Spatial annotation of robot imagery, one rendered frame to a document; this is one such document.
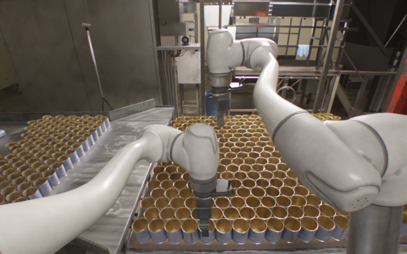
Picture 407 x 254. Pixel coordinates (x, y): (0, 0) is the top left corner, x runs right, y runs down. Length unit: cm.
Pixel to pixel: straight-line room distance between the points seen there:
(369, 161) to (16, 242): 49
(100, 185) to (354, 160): 41
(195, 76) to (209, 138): 308
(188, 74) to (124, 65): 102
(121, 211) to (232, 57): 87
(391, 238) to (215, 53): 70
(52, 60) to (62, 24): 61
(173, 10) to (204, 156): 256
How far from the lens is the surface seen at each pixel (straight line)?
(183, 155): 59
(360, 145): 41
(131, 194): 120
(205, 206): 68
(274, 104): 48
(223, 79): 81
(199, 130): 56
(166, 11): 299
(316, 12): 392
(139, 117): 200
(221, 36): 79
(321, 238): 103
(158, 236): 94
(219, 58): 79
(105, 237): 106
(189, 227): 98
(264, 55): 80
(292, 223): 101
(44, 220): 33
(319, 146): 39
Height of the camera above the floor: 189
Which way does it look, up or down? 28 degrees down
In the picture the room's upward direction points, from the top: 1 degrees counter-clockwise
